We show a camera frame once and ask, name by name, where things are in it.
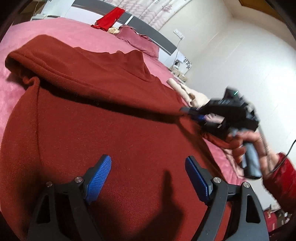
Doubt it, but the cream knitted sweater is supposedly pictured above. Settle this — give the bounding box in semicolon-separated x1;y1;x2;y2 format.
167;78;223;124

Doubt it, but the cluttered bedside table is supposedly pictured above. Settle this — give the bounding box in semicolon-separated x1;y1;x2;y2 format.
170;59;189;82

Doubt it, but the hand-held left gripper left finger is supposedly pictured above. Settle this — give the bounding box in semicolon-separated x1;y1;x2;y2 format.
26;154;112;241

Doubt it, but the patterned curtain behind headboard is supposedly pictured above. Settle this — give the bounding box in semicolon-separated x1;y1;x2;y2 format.
116;0;193;26

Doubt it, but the person's right hand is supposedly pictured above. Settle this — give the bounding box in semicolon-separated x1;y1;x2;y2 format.
225;131;271;178

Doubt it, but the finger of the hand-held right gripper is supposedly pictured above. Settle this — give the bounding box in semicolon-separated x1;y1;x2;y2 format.
180;105;210;114
191;113;208;122

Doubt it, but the pink fleece bed blanket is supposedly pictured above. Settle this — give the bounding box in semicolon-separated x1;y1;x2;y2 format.
0;17;247;186

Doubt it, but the grey and white headboard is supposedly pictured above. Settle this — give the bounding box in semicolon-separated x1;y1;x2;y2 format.
44;0;192;70

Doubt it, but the dark red sweater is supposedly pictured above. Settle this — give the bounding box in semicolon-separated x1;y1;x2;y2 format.
0;34;234;241

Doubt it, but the bright red garment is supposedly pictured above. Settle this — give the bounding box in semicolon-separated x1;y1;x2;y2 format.
91;8;126;32

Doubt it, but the person's right forearm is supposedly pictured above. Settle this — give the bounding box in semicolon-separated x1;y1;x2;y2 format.
262;152;296;212

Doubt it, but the pink pillow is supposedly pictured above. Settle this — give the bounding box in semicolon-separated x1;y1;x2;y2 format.
117;25;160;58

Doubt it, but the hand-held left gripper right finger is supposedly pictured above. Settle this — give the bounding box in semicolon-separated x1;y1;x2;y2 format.
184;156;270;241

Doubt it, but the black cable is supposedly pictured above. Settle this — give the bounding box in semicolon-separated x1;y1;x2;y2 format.
269;138;296;173

